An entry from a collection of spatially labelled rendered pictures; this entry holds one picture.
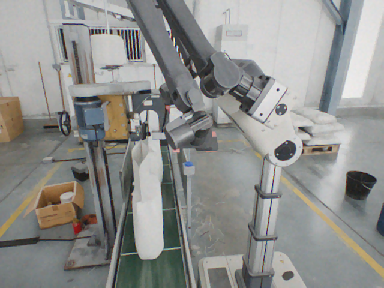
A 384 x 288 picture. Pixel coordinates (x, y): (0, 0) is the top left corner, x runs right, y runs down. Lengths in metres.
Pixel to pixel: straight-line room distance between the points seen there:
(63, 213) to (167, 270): 1.42
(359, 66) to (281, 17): 2.54
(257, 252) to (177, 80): 1.07
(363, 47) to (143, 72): 5.60
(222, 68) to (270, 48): 5.64
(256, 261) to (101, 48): 1.42
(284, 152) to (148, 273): 1.04
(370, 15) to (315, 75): 1.78
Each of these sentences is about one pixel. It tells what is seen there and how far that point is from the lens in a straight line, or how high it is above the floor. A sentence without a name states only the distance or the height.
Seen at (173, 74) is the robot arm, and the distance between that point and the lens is 0.60.
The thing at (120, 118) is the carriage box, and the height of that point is 1.18.
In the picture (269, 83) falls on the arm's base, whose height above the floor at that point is 1.51.
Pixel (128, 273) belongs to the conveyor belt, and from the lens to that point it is 1.60.
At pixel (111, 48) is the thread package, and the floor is 1.62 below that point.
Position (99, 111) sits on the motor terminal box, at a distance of 1.41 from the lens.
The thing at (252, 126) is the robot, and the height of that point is 1.34.
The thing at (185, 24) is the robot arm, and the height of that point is 1.66.
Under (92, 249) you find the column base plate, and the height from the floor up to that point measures 0.02.
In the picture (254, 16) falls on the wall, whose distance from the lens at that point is 6.12.
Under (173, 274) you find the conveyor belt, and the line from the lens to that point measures 1.56.
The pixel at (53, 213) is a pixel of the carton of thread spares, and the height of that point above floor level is 0.15.
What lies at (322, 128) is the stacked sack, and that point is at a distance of 4.35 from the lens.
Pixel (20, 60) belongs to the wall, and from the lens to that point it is 6.25.
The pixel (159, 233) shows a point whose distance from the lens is 1.49.
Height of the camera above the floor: 1.58
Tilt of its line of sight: 21 degrees down
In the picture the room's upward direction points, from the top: straight up
